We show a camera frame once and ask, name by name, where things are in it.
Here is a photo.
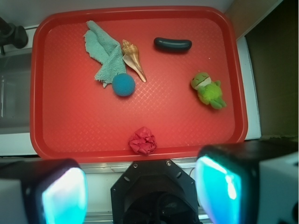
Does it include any black octagonal mount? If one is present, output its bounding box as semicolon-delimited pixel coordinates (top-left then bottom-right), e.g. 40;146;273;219
111;160;200;224

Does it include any brown cardboard box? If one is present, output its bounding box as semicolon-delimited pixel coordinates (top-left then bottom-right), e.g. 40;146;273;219
226;0;299;137

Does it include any black clamp knob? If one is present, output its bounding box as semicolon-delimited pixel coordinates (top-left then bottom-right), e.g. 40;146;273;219
0;18;28;56

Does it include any crumpled red paper ball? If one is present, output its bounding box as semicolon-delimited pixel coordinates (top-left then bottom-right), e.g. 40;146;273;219
128;127;157;156

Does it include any clear plastic bin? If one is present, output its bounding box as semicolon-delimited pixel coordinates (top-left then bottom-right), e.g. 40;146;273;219
0;49;32;134

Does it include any tan conch seashell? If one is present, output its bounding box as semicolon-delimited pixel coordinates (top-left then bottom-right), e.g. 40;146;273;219
121;40;147;83

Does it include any green plush frog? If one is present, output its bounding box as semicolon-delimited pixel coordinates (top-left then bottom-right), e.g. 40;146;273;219
191;72;227;110

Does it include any dark oblong sausage toy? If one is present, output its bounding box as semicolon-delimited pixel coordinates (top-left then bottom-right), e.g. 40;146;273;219
153;37;192;53

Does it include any blue foam ball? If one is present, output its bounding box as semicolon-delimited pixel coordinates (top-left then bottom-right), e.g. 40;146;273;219
112;73;135;97

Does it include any teal washcloth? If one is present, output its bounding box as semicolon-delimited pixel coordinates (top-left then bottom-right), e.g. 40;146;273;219
84;21;127;88

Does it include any red plastic tray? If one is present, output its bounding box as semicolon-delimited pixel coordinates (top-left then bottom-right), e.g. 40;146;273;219
30;6;248;162

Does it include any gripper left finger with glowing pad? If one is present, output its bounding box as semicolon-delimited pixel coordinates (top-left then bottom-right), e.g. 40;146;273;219
0;159;88;224

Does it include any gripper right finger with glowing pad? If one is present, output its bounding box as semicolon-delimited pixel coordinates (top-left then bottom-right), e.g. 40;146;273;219
195;139;299;224

